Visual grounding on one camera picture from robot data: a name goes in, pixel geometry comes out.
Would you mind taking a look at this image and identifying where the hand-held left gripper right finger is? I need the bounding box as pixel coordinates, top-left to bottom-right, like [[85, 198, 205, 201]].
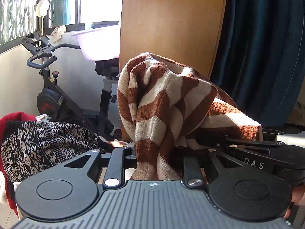
[[182, 149, 241, 188]]

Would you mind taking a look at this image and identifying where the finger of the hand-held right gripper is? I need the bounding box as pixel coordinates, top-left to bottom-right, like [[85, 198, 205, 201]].
[[195, 131, 284, 156]]

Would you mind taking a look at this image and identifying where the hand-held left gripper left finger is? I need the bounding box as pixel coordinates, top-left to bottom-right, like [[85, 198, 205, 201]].
[[65, 146, 138, 188]]

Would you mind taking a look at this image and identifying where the brown white striped sweater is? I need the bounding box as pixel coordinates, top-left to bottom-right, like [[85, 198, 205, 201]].
[[117, 52, 263, 181]]

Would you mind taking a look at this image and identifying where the person's right hand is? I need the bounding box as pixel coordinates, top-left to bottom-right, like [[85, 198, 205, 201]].
[[283, 184, 305, 219]]

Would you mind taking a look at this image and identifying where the black white patterned cloth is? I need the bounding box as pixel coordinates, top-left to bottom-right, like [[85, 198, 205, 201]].
[[0, 120, 112, 184]]

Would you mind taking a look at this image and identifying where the black exercise bike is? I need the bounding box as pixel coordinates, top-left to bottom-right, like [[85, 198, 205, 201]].
[[21, 34, 124, 141]]

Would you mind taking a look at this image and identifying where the dark blue curtain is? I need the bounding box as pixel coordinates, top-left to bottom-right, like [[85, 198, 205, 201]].
[[210, 0, 305, 127]]

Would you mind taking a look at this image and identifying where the red cloth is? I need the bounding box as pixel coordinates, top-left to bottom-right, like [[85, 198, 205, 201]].
[[0, 112, 37, 217]]

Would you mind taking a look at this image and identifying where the white plastic tub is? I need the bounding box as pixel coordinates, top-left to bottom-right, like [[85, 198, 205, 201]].
[[71, 25, 121, 61]]

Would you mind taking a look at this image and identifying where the wooden board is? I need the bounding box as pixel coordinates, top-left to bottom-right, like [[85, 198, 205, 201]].
[[119, 0, 229, 146]]

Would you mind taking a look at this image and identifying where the beige crumpled cloth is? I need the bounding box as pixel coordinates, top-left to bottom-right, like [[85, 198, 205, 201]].
[[51, 25, 67, 42]]

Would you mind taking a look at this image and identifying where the dark framed window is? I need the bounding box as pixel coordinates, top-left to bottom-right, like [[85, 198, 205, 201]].
[[0, 0, 125, 53]]

